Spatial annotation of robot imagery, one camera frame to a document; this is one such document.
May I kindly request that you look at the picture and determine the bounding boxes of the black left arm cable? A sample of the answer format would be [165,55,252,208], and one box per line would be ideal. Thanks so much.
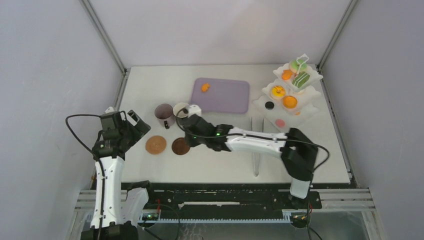
[65,114,102,160]

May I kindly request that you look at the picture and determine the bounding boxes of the woven rattan coaster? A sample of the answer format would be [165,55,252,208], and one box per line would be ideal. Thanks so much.
[145,135,167,155]

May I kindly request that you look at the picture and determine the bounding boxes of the dark wooden round coaster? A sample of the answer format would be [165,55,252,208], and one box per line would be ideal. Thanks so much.
[171,137,190,156]

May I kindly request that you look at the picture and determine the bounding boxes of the aluminium frame post right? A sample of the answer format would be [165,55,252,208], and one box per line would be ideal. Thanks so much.
[317,0,360,72]

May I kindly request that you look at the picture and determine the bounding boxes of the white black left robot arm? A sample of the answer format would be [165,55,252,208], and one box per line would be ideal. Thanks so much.
[80,107,157,240]

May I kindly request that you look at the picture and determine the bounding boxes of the yellow frosted donut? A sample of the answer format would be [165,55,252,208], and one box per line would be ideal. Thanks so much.
[269,85,286,101]

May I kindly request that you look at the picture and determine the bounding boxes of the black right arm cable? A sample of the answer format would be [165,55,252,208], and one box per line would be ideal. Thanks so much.
[174,107,331,173]

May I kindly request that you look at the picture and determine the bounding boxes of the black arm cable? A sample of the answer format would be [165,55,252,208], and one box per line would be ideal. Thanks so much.
[65,114,102,160]
[174,107,331,173]

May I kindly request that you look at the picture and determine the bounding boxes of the black sandwich cookie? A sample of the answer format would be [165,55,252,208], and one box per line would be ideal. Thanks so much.
[264,101,275,110]

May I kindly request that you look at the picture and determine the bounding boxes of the purple mug black handle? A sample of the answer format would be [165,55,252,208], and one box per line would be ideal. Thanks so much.
[154,103,176,130]

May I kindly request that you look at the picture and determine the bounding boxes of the orange bear cookie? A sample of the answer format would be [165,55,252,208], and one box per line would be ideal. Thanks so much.
[281,69,294,81]

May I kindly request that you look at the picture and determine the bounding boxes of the orange egg tart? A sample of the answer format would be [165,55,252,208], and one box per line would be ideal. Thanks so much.
[282,95,298,109]

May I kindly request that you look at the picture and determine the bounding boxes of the lavender serving tray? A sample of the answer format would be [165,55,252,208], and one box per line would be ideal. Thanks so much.
[189,77,250,114]

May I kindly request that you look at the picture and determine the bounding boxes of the pink macaron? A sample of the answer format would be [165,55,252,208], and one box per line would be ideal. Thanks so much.
[275,119,286,128]

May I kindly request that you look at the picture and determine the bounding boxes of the steel white serving tongs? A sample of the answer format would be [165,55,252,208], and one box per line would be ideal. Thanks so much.
[250,117,265,177]

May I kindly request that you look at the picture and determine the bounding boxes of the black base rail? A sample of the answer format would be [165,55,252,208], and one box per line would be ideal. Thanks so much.
[121,182,323,222]

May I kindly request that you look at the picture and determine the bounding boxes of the green striped cake slice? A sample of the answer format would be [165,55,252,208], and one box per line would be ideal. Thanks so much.
[292,72,311,89]

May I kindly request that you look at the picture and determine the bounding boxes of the white three tier stand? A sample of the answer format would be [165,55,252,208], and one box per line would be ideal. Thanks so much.
[252,53,323,132]

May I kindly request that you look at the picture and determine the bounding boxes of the orange star cookie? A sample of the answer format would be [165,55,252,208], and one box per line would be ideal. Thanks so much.
[201,83,210,93]

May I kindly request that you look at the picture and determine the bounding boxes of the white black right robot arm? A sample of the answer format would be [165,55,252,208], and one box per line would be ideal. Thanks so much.
[179,114,319,208]

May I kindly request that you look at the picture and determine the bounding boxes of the aluminium frame post left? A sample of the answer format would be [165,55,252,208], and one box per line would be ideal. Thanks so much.
[79,0,128,76]

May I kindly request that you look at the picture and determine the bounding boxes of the aluminium frame post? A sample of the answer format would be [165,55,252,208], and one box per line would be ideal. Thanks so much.
[79,0,128,76]
[317,0,360,72]

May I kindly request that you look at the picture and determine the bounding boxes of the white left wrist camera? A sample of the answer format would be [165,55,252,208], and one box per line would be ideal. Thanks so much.
[104,106,117,114]

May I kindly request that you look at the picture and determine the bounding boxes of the black mug white inside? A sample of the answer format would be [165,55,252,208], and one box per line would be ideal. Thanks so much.
[173,102,189,125]

